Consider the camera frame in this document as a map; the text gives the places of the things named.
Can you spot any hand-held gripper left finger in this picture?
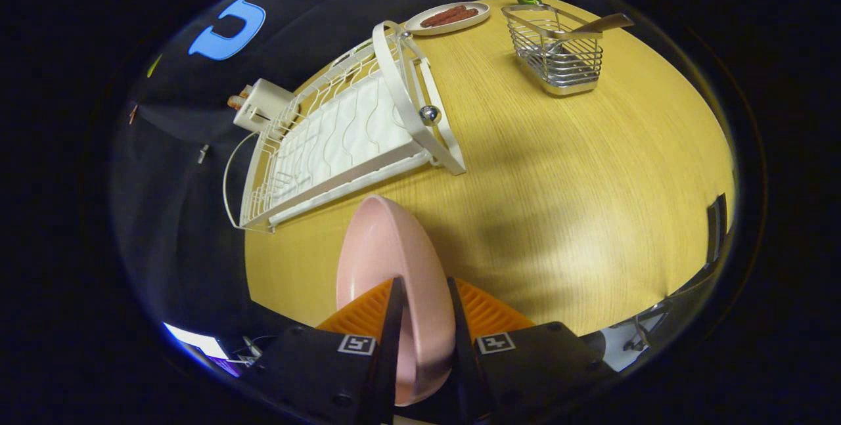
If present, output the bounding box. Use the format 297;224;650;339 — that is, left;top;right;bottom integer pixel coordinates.
260;276;408;425

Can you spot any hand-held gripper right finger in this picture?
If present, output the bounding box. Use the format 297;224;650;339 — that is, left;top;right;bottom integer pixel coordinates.
447;277;616;425

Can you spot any pink plate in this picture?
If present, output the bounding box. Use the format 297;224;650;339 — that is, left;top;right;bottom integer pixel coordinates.
336;194;456;407

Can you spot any white wire dish rack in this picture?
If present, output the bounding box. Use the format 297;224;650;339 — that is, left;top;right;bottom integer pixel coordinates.
223;20;467;234

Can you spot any silver wire basket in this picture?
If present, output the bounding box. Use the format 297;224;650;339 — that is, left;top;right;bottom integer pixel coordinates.
501;4;604;97

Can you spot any wooden-handled metal spoon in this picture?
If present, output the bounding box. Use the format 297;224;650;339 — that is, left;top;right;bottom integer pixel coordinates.
549;13;635;43

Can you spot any white oval plate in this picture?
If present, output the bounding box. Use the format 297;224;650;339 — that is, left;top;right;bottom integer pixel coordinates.
405;2;491;36

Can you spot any computer monitor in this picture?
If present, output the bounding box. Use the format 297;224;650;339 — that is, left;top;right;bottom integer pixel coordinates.
163;323;244;377

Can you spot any white toaster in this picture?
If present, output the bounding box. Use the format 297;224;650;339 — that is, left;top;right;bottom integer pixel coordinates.
233;78;296;133

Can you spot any brown sausage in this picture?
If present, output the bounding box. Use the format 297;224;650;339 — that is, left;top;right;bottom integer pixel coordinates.
420;5;466;26
430;9;479;28

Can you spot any black backdrop cloth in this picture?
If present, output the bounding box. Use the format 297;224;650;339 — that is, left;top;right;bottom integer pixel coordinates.
108;0;579;347

